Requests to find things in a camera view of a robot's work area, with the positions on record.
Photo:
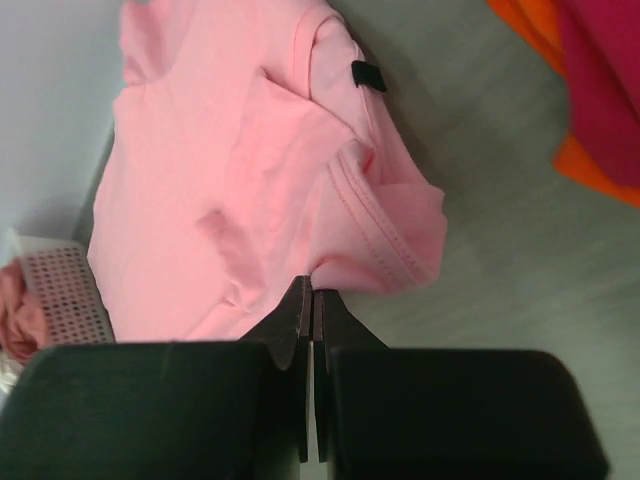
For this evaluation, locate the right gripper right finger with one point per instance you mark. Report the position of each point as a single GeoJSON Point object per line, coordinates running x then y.
{"type": "Point", "coordinates": [435, 413]}

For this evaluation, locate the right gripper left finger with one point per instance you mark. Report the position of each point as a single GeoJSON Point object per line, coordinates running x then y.
{"type": "Point", "coordinates": [176, 410]}

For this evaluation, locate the light pink t shirt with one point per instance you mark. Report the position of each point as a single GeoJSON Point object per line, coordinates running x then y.
{"type": "Point", "coordinates": [247, 154]}

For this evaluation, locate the white plastic laundry basket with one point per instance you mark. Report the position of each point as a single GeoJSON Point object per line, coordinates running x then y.
{"type": "Point", "coordinates": [56, 271]}

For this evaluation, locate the salmon pink t shirt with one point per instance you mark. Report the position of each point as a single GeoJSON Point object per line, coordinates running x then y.
{"type": "Point", "coordinates": [24, 329]}

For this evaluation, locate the folded orange t shirt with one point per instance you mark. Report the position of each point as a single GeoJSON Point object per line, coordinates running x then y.
{"type": "Point", "coordinates": [537, 23]}

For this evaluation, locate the folded magenta t shirt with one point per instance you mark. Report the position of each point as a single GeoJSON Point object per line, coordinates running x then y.
{"type": "Point", "coordinates": [601, 46]}

